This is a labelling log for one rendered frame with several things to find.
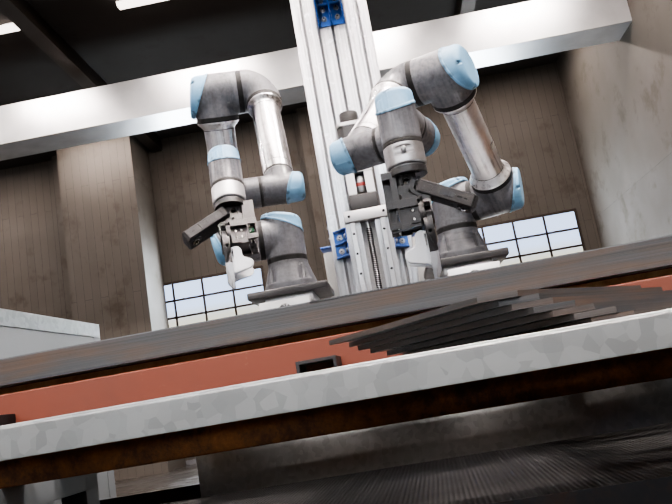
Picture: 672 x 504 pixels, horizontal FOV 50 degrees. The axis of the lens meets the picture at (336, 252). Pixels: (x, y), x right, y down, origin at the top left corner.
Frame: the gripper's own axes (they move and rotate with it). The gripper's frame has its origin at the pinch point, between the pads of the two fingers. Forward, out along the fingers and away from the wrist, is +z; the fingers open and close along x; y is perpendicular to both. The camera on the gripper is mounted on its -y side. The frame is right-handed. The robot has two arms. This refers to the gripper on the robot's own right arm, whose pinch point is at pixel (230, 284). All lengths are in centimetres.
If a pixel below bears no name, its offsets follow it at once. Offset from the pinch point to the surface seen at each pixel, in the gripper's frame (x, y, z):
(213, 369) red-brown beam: -46, -4, 37
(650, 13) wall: 452, 553, -549
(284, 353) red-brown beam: -48, 5, 37
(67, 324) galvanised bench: 48, -45, -20
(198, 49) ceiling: 634, 0, -742
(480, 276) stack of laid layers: -56, 31, 34
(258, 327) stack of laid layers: -49, 3, 33
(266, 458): 35.1, 3.3, 27.9
